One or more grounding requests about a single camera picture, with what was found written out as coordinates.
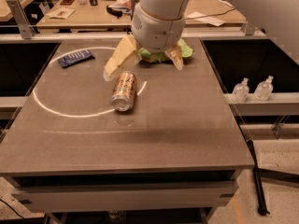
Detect clear bottle right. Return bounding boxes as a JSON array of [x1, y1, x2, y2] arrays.
[[253, 76, 273, 101]]

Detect brown wallet on desk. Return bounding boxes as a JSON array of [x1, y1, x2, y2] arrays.
[[61, 0, 75, 6]]

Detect left metal bracket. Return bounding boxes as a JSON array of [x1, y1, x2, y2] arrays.
[[7, 0, 36, 39]]

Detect black cable on desk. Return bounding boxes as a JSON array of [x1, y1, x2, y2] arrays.
[[186, 7, 237, 21]]

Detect blue snack bar wrapper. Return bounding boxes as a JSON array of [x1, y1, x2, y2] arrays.
[[58, 49, 94, 68]]

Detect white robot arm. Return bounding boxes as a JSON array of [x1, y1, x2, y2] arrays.
[[103, 0, 299, 80]]

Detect white packet on desk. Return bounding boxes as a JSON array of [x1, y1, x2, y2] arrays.
[[47, 7, 75, 20]]

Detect black floor pole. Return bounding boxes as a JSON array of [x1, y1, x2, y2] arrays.
[[247, 140, 270, 216]]

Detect metal bracket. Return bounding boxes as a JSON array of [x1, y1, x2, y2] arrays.
[[7, 0, 36, 39], [243, 21, 256, 35]]

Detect clear bottle left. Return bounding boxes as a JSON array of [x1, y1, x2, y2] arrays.
[[231, 77, 249, 103]]

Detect white paper sheet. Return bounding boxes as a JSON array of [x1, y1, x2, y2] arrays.
[[186, 12, 225, 27]]

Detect black sunglasses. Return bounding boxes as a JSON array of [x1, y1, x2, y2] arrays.
[[107, 6, 123, 19]]

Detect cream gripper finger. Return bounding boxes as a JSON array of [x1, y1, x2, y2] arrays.
[[103, 35, 141, 81], [164, 44, 184, 71]]

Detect green chip bag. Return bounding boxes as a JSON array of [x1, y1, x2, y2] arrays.
[[138, 38, 193, 63]]

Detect right metal bracket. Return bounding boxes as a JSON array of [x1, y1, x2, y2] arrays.
[[243, 21, 256, 35]]

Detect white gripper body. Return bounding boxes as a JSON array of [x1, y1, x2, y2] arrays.
[[132, 4, 186, 53]]

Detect orange soda can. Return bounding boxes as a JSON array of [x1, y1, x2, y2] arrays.
[[111, 71, 137, 112]]

